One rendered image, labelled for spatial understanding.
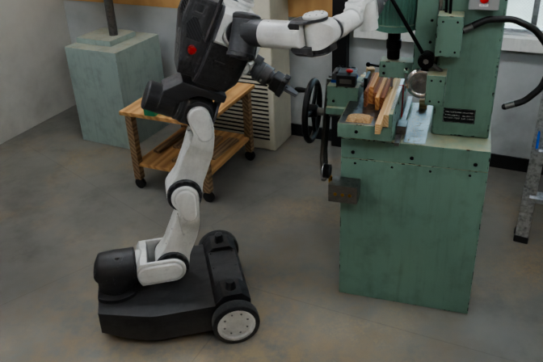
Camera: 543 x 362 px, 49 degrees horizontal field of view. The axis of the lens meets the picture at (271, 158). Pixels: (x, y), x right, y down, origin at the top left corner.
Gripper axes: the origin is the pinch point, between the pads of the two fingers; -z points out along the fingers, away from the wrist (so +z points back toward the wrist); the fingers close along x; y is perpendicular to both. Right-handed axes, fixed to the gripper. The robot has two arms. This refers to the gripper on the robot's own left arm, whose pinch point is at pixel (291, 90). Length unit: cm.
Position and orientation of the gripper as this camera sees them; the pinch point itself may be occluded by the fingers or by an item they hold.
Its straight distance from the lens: 259.1
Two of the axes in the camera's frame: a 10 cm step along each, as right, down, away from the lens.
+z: -8.4, -5.4, 0.2
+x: 3.3, -5.4, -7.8
